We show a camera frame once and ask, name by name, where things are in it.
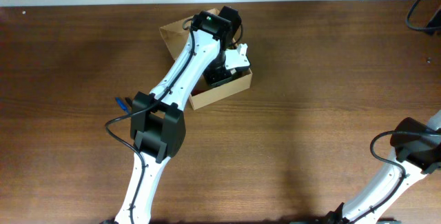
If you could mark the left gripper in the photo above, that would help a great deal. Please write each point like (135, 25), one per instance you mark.
(215, 77)

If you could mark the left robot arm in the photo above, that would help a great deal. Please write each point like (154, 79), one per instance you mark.
(157, 124)

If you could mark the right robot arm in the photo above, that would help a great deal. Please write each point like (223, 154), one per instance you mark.
(409, 153)

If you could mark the blue ballpoint pen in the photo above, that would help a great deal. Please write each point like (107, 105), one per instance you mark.
(121, 104)

